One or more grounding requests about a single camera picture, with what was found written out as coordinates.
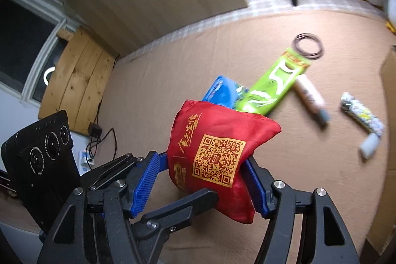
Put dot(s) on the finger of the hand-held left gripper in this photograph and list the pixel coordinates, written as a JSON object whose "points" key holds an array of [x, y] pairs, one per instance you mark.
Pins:
{"points": [[185, 206], [108, 168]]}

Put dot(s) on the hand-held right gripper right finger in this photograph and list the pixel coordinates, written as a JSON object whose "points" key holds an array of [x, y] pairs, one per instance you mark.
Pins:
{"points": [[253, 189]]}

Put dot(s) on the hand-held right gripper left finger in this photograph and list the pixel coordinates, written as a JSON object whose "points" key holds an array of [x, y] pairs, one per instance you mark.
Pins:
{"points": [[144, 186]]}

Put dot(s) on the cardboard box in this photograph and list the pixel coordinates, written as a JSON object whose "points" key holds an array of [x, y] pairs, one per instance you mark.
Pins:
{"points": [[383, 189]]}

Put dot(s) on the brown elastic hair bands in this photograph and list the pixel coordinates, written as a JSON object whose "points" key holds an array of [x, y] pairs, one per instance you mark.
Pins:
{"points": [[297, 47]]}

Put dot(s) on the white power strip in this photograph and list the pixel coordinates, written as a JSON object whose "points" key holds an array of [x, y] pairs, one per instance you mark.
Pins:
{"points": [[86, 161]]}

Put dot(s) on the black charger plug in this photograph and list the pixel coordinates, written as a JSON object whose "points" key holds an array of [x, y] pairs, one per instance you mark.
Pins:
{"points": [[95, 129]]}

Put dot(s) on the pine plank panel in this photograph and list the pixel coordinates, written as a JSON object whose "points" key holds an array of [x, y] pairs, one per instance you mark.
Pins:
{"points": [[77, 81]]}

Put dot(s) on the flat blue packet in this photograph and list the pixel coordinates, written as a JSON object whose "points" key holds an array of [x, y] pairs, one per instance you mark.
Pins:
{"points": [[221, 90]]}

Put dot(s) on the green squeeze tube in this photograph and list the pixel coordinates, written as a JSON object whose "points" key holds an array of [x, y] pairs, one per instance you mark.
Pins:
{"points": [[272, 84]]}

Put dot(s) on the small pink bottle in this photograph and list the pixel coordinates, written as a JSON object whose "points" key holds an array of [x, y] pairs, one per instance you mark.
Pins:
{"points": [[309, 95]]}

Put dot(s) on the silver patterned tube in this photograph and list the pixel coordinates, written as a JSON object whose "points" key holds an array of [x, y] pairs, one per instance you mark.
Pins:
{"points": [[362, 114]]}

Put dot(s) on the small penguin plush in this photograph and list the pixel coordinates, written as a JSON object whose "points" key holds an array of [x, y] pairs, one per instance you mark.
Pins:
{"points": [[391, 12]]}

